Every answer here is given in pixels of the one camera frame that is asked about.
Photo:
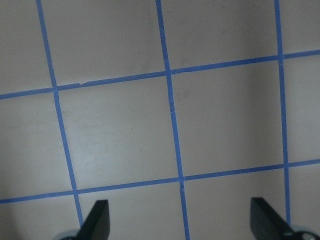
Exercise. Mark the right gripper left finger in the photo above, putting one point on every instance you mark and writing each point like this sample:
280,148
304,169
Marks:
97,224

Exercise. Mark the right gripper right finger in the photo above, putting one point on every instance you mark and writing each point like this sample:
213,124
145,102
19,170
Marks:
267,224

